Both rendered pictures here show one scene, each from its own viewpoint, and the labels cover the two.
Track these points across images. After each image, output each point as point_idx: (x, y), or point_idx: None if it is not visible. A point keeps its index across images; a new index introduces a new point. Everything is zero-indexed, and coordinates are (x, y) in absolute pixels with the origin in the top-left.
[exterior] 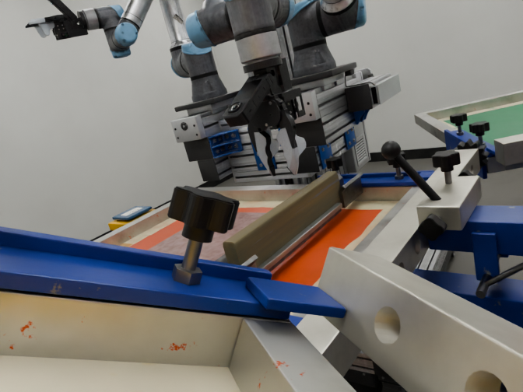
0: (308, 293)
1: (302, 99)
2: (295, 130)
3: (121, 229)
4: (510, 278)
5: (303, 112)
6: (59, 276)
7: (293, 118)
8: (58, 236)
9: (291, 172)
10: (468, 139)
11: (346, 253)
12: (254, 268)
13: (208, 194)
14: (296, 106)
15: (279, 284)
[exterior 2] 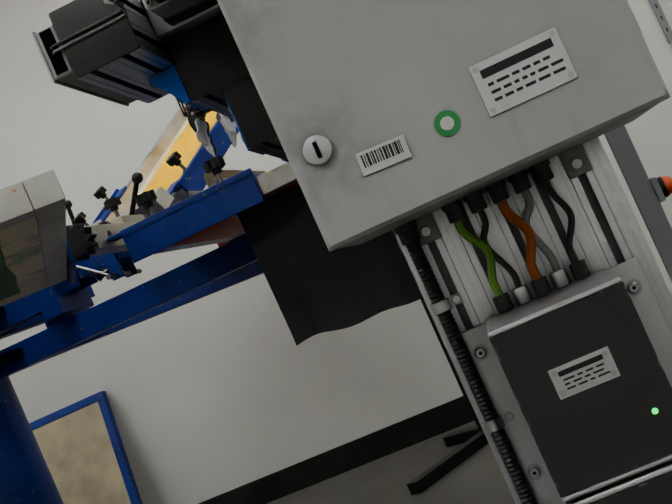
0: (168, 191)
1: (178, 104)
2: (191, 127)
3: None
4: (120, 294)
5: (183, 114)
6: (193, 156)
7: (188, 118)
8: (201, 146)
9: (216, 153)
10: (68, 225)
11: (156, 189)
12: (179, 179)
13: (170, 156)
14: (184, 108)
15: (173, 185)
